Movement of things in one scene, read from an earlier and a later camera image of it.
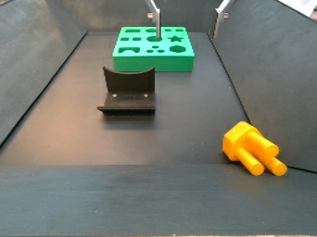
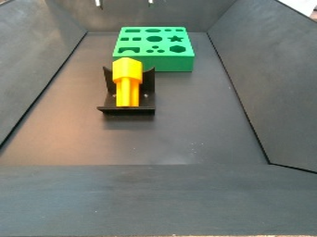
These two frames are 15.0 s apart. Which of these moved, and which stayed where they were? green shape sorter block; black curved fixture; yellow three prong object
Moved: yellow three prong object
Stayed: green shape sorter block; black curved fixture
